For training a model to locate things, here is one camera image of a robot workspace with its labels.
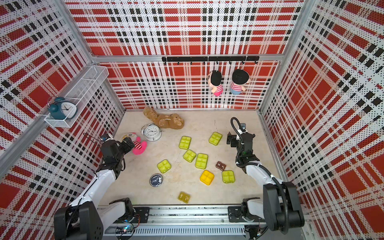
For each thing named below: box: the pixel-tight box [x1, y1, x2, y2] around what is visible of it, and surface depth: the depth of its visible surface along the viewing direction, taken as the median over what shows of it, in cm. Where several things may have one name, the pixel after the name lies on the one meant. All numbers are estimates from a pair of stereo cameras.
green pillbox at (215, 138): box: [208, 132, 223, 146], surface depth 104 cm
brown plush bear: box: [143, 107, 185, 130], surface depth 104 cm
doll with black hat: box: [229, 69, 251, 95], surface depth 97 cm
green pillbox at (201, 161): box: [195, 153, 209, 170], surface depth 93 cm
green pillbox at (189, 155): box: [183, 149, 197, 163], surface depth 96 cm
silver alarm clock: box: [140, 123, 163, 142], surface depth 104 cm
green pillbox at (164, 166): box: [157, 159, 172, 174], surface depth 92 cm
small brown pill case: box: [215, 161, 227, 172], surface depth 92 cm
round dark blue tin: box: [149, 173, 163, 187], surface depth 86 cm
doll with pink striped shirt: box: [207, 70, 224, 96], surface depth 96 cm
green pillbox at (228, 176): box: [222, 170, 236, 184], surface depth 88 cm
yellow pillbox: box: [200, 170, 215, 186], surface depth 88 cm
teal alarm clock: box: [47, 96, 78, 120], surface depth 64 cm
